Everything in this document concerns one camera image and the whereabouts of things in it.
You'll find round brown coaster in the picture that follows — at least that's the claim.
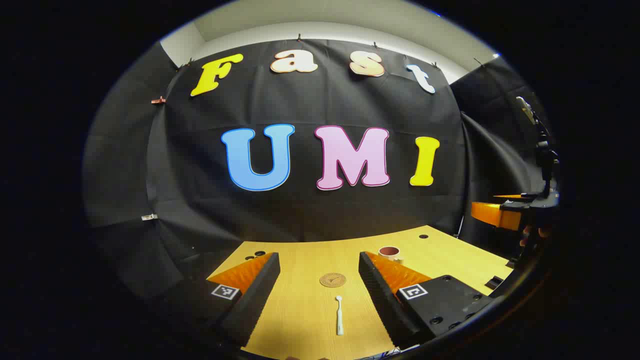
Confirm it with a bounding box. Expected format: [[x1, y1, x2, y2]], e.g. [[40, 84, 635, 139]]
[[319, 272, 347, 289]]

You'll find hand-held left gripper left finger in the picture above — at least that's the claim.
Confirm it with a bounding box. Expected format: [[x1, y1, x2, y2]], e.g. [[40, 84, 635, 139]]
[[150, 251, 282, 349]]

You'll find black backdrop cloth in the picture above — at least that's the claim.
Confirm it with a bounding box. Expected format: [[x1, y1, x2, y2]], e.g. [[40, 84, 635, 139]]
[[82, 37, 551, 301]]

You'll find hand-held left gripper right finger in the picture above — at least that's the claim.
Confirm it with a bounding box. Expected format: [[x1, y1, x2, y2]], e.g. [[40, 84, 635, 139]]
[[358, 251, 497, 350]]

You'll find pale green toothbrush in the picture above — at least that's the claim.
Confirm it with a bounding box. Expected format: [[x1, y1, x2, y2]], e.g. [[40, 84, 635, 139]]
[[334, 295, 346, 336]]

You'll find cream cup with wooden handle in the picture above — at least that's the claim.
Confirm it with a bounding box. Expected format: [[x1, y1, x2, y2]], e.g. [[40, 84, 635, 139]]
[[378, 245, 405, 265]]

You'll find wooden desktop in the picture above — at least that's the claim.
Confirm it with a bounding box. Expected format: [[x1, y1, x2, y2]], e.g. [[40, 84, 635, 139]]
[[206, 225, 516, 360]]

